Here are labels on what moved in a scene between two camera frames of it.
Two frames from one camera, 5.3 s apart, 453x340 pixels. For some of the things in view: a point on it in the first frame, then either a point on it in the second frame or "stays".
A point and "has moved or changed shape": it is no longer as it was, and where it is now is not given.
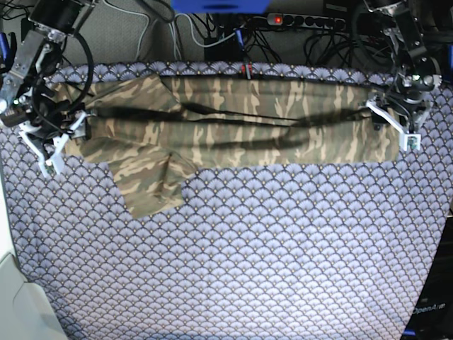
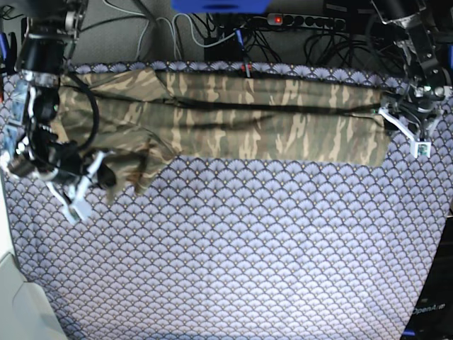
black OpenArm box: x=433 y=317 stays
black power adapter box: x=226 y=51 stays
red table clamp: x=249 y=74 stays
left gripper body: x=39 y=115 → x=46 y=151
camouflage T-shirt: x=148 y=129 has moved or changed shape
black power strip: x=308 y=21 stays
